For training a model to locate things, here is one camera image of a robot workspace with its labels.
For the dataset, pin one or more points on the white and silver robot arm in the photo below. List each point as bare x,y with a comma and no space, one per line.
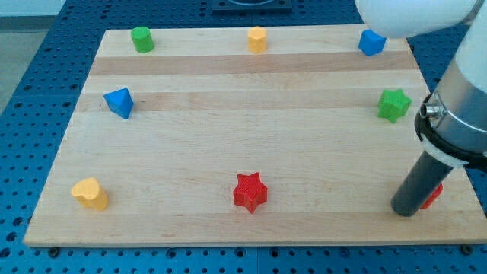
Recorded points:
452,123

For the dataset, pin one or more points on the red star block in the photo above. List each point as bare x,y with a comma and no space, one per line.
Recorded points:
250,192

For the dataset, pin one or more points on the green star block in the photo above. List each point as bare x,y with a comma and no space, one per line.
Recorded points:
393,104

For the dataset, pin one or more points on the wooden board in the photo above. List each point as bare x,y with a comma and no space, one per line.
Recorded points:
303,114

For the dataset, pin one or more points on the yellow hexagon block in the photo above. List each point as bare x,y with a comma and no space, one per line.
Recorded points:
257,39

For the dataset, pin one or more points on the blue triangle block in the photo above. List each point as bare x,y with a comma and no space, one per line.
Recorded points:
120,102

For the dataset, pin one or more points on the green cylinder block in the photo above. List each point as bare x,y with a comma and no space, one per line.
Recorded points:
142,40

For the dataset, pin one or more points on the blue cube block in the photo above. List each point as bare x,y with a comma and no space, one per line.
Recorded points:
371,43

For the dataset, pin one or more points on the yellow heart block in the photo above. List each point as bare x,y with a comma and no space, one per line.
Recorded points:
90,194

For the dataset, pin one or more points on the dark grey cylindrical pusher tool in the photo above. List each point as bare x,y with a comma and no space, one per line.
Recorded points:
424,178

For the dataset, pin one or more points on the red block behind pusher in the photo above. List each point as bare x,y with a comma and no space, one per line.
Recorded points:
433,197

